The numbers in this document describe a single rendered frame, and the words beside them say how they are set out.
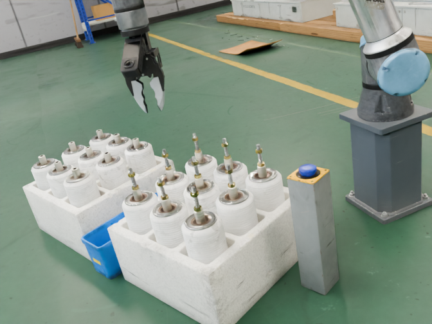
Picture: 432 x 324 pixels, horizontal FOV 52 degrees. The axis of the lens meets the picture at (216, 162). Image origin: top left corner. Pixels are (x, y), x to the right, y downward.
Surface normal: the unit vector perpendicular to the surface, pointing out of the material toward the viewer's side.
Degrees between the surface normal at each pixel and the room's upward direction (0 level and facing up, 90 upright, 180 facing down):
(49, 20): 90
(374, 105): 72
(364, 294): 0
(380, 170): 90
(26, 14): 90
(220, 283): 90
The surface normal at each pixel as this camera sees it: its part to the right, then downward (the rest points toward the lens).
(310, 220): -0.67, 0.42
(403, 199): 0.36, 0.32
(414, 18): -0.91, 0.31
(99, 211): 0.70, 0.18
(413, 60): -0.01, 0.54
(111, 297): -0.18, -0.89
